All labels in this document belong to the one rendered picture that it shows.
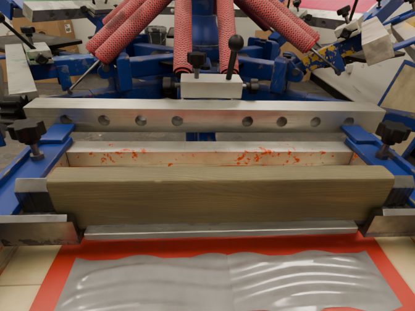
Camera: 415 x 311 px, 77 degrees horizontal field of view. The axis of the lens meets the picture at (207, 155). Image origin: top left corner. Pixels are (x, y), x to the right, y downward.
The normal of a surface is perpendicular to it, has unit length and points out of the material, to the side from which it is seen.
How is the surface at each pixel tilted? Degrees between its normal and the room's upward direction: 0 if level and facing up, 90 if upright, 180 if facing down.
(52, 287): 0
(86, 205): 90
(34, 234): 90
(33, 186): 45
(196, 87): 90
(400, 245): 0
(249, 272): 32
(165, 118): 90
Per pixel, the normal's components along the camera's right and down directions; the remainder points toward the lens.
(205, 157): 0.06, 0.54
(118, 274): 0.14, -0.42
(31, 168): 0.04, -0.84
